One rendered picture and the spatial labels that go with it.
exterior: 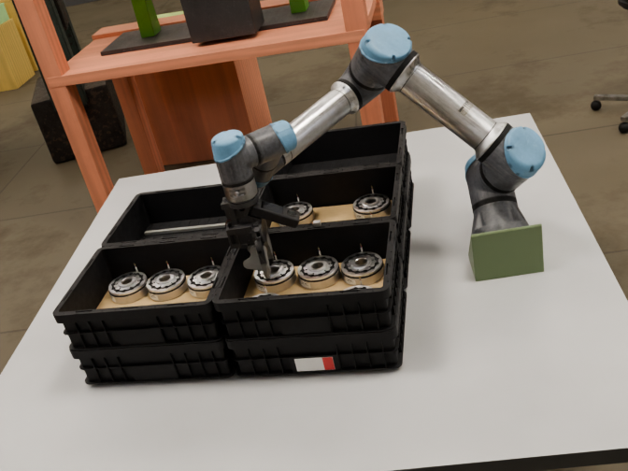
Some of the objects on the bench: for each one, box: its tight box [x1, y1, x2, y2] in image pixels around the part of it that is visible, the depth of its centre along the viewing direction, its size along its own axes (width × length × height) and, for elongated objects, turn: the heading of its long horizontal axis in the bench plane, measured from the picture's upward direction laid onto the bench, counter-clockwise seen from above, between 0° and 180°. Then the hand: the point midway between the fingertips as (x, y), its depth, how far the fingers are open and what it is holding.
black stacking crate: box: [225, 259, 407, 377], centre depth 182 cm, size 40×30×12 cm
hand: (270, 267), depth 181 cm, fingers open, 5 cm apart
